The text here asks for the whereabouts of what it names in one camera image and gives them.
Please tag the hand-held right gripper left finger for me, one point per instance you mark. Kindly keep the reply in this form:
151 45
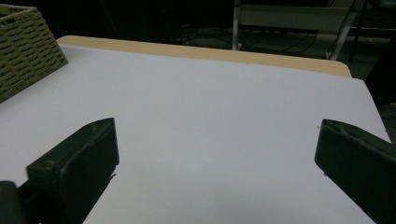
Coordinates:
81 161

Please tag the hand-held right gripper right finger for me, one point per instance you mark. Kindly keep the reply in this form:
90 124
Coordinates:
358 161

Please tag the white table mat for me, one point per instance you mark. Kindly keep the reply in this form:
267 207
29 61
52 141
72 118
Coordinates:
199 124

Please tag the woven green basket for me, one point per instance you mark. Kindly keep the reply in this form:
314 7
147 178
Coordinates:
25 49

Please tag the white metal frame stand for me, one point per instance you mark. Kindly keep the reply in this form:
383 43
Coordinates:
292 18

